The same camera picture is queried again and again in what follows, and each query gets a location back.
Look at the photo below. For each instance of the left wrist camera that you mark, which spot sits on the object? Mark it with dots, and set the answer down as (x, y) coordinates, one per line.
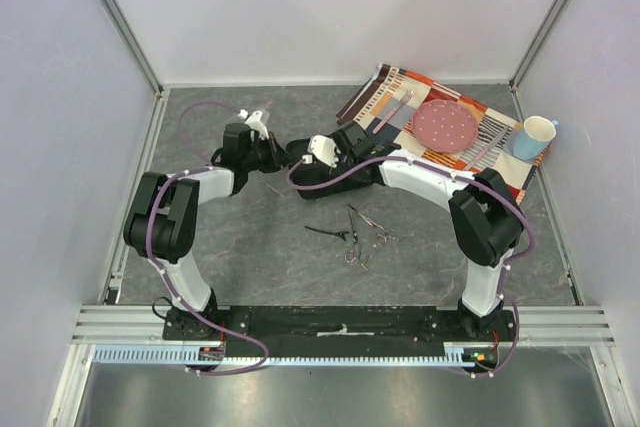
(257, 121)

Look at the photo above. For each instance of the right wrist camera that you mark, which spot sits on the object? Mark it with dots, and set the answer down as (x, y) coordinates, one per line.
(322, 149)

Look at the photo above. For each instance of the pink handled knife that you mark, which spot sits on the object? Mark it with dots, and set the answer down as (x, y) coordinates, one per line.
(487, 148)

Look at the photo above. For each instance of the silver thinning scissors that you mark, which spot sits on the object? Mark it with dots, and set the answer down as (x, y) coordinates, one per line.
(383, 235)

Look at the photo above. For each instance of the pink handled fork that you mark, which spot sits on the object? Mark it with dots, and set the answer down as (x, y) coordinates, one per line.
(406, 98)

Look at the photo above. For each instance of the blue white mug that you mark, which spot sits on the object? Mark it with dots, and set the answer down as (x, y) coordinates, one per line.
(534, 136)

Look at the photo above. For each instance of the black zipper tool case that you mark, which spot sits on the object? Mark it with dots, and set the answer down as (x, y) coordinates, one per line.
(318, 181)

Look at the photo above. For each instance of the pink dotted plate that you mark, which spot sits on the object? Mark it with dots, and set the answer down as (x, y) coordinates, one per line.
(444, 126)

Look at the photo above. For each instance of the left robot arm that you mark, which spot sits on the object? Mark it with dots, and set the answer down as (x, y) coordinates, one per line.
(162, 220)

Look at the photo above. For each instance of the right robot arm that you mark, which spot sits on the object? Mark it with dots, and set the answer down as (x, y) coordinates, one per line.
(486, 220)

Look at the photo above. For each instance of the patchwork placemat cloth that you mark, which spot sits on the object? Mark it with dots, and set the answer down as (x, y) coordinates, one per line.
(387, 86)

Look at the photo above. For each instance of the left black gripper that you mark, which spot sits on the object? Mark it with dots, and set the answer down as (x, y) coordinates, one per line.
(278, 157)

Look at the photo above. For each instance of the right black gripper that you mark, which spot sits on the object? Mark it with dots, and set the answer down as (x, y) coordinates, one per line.
(353, 144)

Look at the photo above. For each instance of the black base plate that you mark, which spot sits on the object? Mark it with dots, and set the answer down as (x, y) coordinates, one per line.
(363, 329)

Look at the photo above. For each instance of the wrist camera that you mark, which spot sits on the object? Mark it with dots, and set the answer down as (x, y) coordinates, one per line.
(257, 121)
(322, 149)

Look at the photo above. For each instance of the silver hair scissors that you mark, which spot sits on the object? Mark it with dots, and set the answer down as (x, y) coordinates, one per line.
(355, 254)

